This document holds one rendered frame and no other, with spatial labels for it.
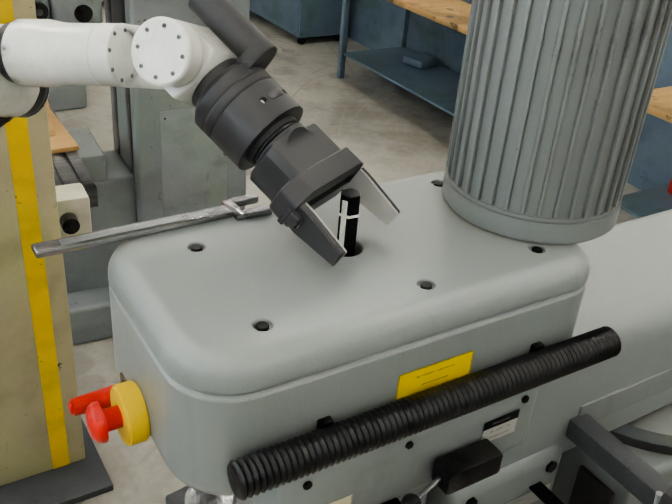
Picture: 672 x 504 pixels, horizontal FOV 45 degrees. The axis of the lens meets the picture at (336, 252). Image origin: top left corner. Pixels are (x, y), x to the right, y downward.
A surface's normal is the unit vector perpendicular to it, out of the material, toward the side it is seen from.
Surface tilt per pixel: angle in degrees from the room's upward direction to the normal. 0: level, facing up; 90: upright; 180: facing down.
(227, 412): 90
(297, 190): 52
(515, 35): 90
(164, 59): 71
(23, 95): 106
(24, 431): 90
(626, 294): 0
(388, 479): 90
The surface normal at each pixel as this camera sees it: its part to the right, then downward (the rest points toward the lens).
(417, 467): 0.51, 0.47
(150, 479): 0.07, -0.86
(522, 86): -0.55, 0.39
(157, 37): -0.31, 0.15
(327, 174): 0.49, -0.58
